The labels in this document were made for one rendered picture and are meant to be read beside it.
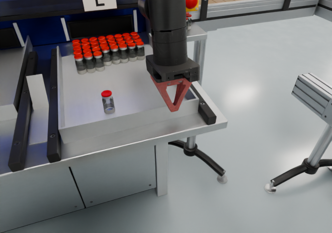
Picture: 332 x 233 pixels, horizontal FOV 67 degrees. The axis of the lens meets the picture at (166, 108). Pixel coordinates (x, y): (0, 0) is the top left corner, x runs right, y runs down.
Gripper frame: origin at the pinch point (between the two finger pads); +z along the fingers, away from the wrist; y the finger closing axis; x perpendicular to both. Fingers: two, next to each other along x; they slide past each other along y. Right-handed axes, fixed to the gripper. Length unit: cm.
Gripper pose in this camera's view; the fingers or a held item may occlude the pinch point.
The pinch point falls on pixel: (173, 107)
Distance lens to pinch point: 46.9
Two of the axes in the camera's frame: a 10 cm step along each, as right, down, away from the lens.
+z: 0.7, 8.7, 4.9
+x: -9.4, 2.2, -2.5
